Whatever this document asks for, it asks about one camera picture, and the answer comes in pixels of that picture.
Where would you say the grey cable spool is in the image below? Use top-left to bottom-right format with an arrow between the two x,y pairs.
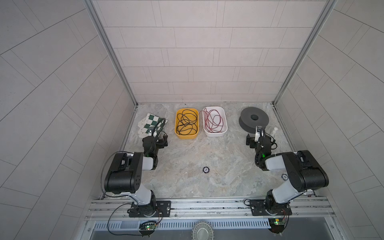
239,107 -> 270,134

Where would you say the red cable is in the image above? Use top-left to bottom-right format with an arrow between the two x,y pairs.
202,108 -> 225,133

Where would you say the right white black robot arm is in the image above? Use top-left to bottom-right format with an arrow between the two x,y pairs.
246,127 -> 329,216

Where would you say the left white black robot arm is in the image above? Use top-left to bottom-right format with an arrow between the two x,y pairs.
101,134 -> 171,218

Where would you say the green white checkerboard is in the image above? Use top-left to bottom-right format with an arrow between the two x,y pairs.
138,113 -> 168,138

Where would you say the right poker chip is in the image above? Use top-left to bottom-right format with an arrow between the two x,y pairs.
282,174 -> 289,181

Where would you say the poker chip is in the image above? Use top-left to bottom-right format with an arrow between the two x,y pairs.
282,174 -> 289,181
203,167 -> 210,174

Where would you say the yellow plastic tray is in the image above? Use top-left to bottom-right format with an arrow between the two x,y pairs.
175,108 -> 200,140

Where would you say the white plastic tray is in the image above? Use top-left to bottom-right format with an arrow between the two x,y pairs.
201,107 -> 228,137

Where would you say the centre poker chip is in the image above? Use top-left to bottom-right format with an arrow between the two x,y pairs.
203,167 -> 210,174

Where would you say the right circuit board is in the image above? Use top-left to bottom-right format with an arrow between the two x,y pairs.
268,218 -> 286,230

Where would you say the circuit board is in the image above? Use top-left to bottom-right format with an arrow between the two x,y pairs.
139,221 -> 158,231
268,218 -> 286,230

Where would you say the left circuit board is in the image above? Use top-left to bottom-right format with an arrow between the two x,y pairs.
139,221 -> 158,231

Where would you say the round grey vent disc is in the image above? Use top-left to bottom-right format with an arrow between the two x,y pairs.
192,221 -> 214,240

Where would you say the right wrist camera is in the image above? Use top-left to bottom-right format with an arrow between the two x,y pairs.
255,126 -> 263,142

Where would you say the black cable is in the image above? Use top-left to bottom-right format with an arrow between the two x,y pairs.
176,109 -> 199,136

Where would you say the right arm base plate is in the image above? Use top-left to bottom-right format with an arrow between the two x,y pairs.
249,200 -> 293,218

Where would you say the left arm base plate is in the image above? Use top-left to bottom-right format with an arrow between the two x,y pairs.
127,201 -> 171,218

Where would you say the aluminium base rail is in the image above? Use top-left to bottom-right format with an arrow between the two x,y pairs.
84,196 -> 336,221

